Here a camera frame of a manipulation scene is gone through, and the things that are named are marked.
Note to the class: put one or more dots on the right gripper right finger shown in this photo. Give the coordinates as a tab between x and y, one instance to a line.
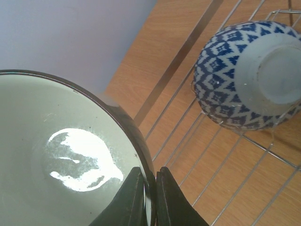
173	209

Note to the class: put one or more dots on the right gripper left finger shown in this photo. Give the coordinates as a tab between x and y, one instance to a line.
126	208

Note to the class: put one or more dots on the white bowl black outside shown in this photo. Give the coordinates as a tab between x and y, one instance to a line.
64	152

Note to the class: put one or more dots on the red patterned bowl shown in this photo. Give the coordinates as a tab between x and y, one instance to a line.
248	75

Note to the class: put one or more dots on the metal wire dish rack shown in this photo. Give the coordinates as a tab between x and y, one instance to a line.
234	152

